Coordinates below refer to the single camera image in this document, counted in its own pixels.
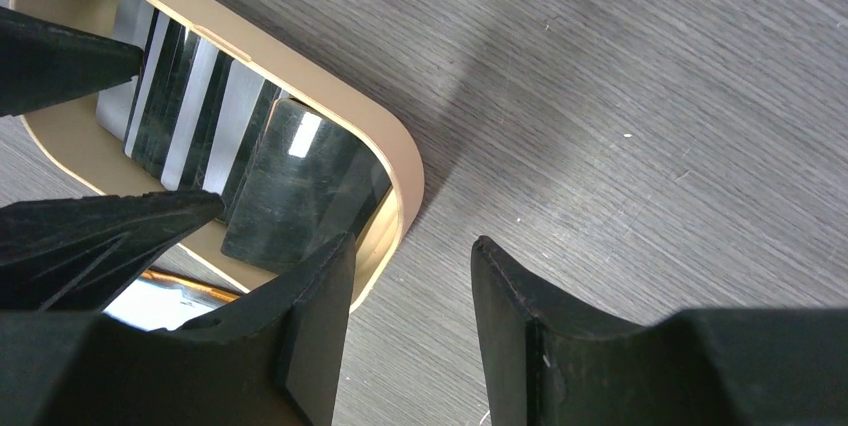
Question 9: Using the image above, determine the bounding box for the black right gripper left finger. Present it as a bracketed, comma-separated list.
[1, 234, 356, 425]

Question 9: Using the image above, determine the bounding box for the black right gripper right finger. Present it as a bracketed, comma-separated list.
[471, 236, 847, 425]

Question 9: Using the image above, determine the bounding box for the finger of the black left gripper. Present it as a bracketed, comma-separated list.
[1, 190, 223, 312]
[1, 7, 144, 117]

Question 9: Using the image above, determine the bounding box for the beige oval card tray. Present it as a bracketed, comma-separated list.
[9, 0, 425, 307]

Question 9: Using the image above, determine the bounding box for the stack of cards in tray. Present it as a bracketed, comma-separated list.
[96, 0, 390, 274]

